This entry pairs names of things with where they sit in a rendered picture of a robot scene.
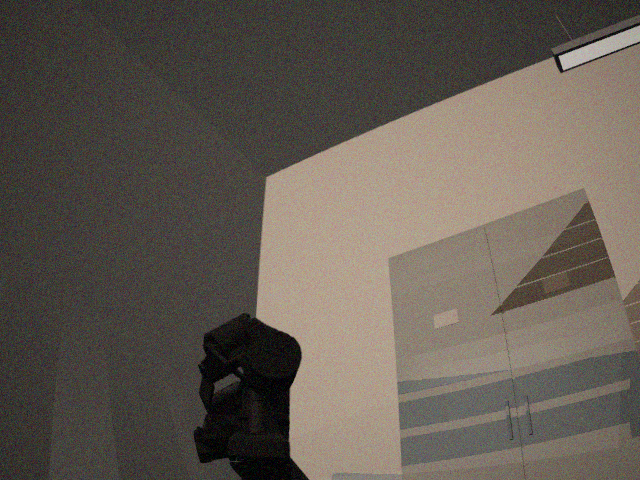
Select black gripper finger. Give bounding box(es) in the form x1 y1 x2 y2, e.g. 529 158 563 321
229 462 289 480

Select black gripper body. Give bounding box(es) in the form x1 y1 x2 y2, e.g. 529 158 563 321
227 401 290 465

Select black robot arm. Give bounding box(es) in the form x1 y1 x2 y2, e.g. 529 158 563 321
194 312 302 463

